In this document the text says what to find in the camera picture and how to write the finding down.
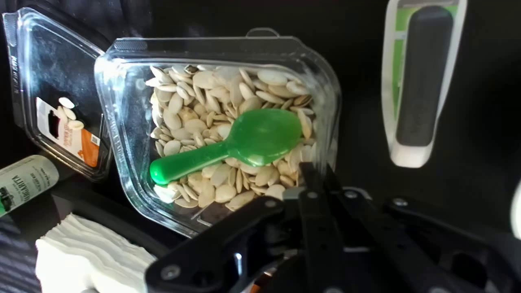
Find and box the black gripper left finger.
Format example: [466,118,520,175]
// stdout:
[145,162,331,293]

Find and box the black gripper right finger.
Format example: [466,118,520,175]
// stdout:
[324,163,521,293]

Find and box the clear plastic clamshell lunchbox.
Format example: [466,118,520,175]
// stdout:
[2,7,344,241]

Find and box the green plastic spoon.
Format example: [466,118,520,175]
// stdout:
[148,108,305,188]

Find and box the white round bowl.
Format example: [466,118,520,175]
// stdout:
[508,180,521,241]

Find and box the pumpkin seeds pile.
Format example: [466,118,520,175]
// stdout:
[143,64,318,214]

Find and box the black napkin holder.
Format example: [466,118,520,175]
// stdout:
[51,175,176,261]

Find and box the white electronic device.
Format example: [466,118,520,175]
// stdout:
[34,212,160,293]

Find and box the clear bottle with green cap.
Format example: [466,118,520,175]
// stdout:
[0,154,60,220]

